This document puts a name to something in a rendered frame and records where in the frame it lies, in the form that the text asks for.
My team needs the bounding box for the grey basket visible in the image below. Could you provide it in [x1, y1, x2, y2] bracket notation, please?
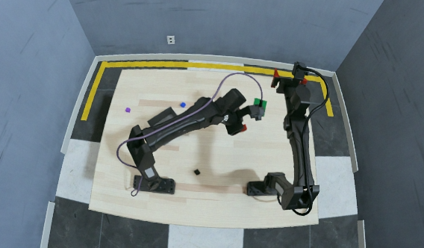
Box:
[147, 107, 177, 127]

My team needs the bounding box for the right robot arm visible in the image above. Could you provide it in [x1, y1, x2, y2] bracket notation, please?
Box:
[248, 85, 319, 211]

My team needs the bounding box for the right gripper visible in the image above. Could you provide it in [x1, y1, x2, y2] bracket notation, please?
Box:
[270, 68, 307, 101]

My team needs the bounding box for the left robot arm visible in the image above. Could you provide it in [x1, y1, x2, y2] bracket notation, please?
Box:
[126, 88, 247, 193]

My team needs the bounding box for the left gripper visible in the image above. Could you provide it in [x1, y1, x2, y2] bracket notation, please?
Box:
[223, 104, 261, 136]

